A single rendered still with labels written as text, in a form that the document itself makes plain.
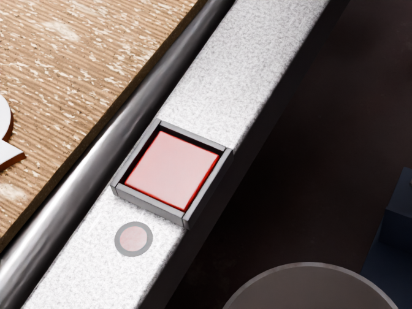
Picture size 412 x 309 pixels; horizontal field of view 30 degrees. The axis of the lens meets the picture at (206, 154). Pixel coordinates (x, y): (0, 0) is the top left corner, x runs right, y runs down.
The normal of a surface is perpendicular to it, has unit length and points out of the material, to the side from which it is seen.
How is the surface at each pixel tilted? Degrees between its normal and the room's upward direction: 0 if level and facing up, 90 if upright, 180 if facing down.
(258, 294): 87
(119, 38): 0
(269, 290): 87
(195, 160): 0
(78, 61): 0
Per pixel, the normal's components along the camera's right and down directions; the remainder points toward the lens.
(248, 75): -0.09, -0.54
